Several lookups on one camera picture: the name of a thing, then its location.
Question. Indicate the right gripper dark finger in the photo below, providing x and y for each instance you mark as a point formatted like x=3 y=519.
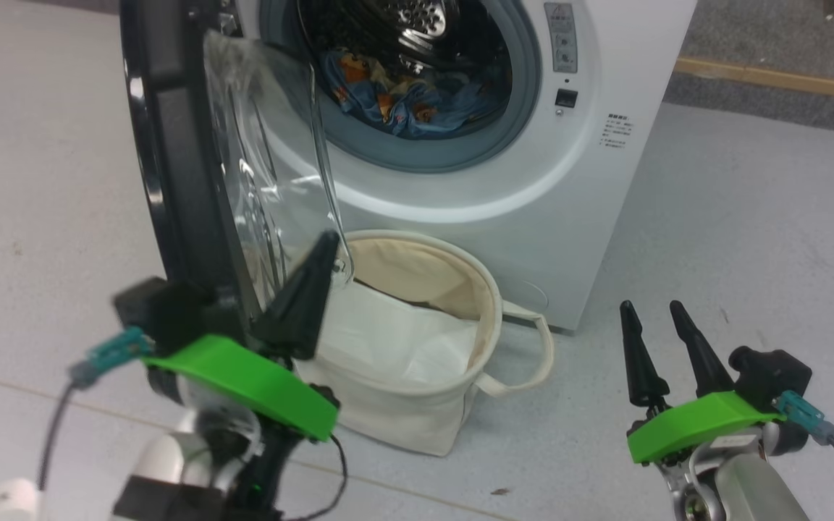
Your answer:
x=645 y=369
x=699 y=354

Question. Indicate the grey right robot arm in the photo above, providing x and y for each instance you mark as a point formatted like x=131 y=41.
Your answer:
x=757 y=496

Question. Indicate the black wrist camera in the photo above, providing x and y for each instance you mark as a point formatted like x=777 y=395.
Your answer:
x=772 y=373
x=163 y=311

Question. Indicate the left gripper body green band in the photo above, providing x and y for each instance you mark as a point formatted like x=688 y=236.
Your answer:
x=243 y=380

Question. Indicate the white front-load washing machine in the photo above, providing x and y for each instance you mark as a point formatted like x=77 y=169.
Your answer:
x=533 y=217

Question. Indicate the blue patterned garment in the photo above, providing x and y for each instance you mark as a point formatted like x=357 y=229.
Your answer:
x=431 y=108

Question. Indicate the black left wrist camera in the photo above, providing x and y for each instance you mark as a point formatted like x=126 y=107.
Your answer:
x=163 y=311

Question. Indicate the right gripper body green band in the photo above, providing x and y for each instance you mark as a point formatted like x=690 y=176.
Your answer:
x=699 y=427

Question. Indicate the cream canvas laundry basket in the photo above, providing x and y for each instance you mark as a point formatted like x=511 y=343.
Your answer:
x=402 y=420

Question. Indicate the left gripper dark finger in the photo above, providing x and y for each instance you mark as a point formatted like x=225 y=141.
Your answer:
x=301 y=311

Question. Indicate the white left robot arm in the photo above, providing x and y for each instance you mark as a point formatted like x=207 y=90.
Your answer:
x=160 y=456

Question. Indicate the white folded basket liner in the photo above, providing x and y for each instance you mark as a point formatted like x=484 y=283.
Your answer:
x=395 y=340

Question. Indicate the grey warning sticker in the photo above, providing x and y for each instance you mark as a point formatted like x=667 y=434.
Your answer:
x=562 y=36

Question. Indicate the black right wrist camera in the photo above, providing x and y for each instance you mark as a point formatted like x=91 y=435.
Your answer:
x=772 y=373

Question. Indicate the black round glass washer door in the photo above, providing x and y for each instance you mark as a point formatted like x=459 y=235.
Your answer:
x=185 y=181

